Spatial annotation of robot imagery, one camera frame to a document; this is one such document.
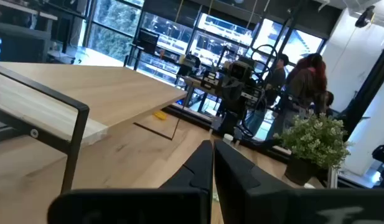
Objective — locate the wooden shelf black metal frame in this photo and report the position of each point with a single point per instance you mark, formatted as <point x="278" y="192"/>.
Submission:
<point x="101" y="90"/>

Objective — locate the small yellow object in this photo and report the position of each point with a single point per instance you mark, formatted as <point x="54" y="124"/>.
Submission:
<point x="160" y="115"/>

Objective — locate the black table frame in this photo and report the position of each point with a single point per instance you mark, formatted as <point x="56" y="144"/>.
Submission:
<point x="191" y="117"/>

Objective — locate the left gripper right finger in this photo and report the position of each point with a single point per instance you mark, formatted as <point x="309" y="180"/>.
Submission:
<point x="272" y="205"/>

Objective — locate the black ceiling camera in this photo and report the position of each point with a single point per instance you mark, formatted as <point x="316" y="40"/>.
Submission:
<point x="364" y="17"/>

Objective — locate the black stand with panel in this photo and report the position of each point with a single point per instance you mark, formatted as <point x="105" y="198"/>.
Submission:
<point x="146" y="40"/>

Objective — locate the silver aluminium frame post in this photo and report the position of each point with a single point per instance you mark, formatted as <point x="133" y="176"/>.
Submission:
<point x="332" y="177"/>

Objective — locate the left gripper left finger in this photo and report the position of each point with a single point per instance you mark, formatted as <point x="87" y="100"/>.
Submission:
<point x="166" y="205"/>

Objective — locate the potted green plant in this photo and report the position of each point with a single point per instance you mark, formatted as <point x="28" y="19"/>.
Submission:
<point x="316" y="143"/>

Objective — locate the person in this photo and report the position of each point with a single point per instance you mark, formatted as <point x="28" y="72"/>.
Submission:
<point x="277" y="79"/>
<point x="307" y="87"/>

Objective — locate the black background robot arm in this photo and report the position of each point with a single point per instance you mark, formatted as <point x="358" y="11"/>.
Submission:
<point x="381" y="161"/>

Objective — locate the grey shelving unit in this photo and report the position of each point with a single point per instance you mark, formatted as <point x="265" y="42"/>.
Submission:
<point x="20" y="32"/>

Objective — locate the black pillar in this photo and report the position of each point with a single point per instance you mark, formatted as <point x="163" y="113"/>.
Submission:
<point x="366" y="93"/>

